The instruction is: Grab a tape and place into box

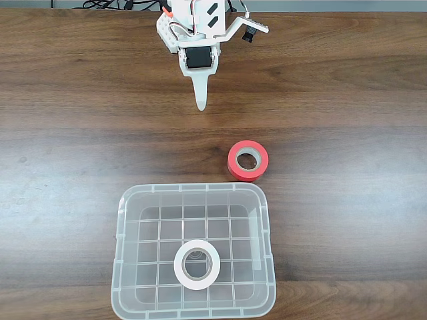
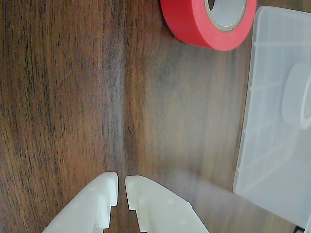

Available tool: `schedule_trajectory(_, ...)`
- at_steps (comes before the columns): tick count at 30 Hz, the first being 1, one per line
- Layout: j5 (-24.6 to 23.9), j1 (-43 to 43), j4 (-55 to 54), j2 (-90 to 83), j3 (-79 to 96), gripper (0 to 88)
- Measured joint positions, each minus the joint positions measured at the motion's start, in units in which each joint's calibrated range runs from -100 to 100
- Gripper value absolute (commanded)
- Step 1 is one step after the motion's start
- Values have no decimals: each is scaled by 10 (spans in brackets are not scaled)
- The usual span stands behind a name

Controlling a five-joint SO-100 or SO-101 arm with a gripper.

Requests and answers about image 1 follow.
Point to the white tape roll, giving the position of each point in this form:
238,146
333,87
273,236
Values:
180,266

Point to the clear plastic box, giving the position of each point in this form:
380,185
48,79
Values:
131,206

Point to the red tape roll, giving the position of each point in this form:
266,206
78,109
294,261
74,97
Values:
233,166

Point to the black camera on white bracket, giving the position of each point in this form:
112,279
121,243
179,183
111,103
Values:
248,33

